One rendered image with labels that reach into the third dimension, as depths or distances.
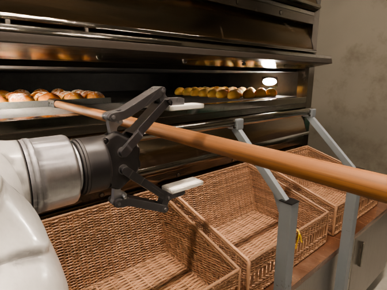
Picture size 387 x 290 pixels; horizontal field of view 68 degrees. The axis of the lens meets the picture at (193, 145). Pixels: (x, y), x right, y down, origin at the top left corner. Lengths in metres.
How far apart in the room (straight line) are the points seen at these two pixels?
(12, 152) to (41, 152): 0.03
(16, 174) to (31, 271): 0.16
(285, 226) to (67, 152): 0.70
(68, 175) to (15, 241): 0.17
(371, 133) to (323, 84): 0.88
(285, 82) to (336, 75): 2.20
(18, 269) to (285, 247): 0.83
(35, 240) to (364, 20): 4.21
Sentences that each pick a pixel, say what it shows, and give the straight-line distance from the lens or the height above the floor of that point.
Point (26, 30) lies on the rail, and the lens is 0.88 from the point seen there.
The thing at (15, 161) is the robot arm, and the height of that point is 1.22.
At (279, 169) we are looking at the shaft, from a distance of 0.41.
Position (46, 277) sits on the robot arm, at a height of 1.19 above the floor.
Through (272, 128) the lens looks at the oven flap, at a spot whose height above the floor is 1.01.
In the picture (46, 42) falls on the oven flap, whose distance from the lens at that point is 0.88.
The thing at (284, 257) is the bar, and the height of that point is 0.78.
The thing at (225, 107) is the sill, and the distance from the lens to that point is 1.46.
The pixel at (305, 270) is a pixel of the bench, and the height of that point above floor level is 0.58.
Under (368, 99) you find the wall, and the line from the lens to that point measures 4.19.
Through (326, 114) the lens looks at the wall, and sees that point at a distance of 4.38.
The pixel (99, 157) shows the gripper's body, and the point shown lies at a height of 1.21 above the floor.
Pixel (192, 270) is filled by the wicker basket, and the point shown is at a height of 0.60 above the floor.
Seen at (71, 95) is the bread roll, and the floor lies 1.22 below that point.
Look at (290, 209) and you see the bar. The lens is 0.89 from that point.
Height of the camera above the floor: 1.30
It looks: 13 degrees down
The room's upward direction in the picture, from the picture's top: straight up
